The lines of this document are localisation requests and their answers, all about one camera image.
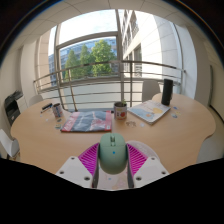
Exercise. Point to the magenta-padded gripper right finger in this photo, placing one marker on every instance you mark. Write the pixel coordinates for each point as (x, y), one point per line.
(151, 170)

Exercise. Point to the mint green computer mouse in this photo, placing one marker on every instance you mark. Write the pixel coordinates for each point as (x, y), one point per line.
(113, 155)

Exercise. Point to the round pink white mouse pad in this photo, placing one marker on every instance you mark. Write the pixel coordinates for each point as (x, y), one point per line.
(146, 148)

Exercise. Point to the grey-green door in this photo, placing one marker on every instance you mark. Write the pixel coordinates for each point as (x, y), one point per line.
(211, 86)

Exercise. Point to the black cylindrical speaker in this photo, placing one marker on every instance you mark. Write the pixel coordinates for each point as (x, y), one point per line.
(167, 91)

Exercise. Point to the black office printer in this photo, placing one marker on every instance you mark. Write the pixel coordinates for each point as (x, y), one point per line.
(11, 108)

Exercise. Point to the red and grey magazine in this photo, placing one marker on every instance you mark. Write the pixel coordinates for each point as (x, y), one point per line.
(88, 121)

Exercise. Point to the white chair with wooden legs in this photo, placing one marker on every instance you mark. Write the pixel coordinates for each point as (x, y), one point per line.
(8, 145)

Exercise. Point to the light blue book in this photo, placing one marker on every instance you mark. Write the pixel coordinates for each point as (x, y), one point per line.
(148, 111)

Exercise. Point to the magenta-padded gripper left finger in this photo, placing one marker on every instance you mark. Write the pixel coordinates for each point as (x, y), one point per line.
(71, 170)

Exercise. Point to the white mug with red print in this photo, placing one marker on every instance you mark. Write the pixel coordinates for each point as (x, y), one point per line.
(120, 111)

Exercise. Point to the printed drink can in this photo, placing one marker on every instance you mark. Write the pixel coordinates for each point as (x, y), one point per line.
(57, 110)

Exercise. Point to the metal balcony railing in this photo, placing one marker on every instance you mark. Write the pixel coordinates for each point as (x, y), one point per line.
(100, 63)

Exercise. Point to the small dark blue stapler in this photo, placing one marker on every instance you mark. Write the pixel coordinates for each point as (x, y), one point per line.
(46, 107)

